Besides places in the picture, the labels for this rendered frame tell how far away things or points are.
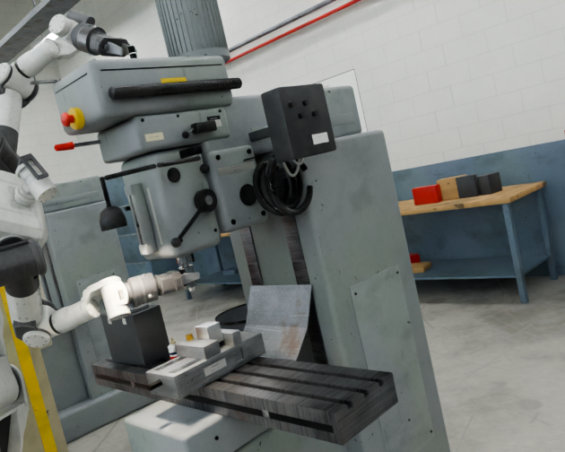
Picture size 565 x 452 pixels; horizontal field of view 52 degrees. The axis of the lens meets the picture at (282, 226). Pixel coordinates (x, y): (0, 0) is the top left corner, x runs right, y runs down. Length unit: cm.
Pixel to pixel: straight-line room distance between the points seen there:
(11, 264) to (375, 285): 119
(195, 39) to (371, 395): 119
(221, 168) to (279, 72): 550
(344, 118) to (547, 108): 345
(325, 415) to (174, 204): 74
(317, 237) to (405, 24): 444
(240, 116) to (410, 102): 433
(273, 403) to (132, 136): 82
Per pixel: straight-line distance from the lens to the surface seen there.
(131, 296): 178
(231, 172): 182
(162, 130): 170
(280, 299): 207
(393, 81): 623
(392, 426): 223
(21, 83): 212
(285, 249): 201
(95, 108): 164
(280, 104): 167
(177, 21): 195
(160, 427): 179
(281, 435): 192
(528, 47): 559
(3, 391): 209
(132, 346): 215
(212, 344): 176
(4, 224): 175
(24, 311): 181
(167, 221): 170
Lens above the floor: 150
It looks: 6 degrees down
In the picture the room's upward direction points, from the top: 13 degrees counter-clockwise
